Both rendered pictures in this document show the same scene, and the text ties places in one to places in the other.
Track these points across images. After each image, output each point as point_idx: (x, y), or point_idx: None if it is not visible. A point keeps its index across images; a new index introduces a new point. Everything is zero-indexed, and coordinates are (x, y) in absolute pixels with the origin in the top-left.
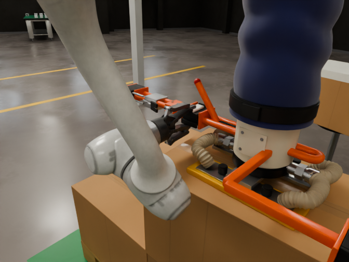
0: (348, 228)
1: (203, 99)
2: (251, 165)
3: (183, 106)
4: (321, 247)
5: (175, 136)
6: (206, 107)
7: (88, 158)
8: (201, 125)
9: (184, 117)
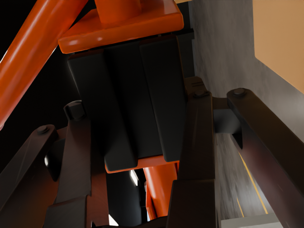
0: None
1: (21, 63)
2: None
3: (5, 172)
4: None
5: (283, 189)
6: (49, 25)
7: None
8: (152, 14)
9: (158, 142)
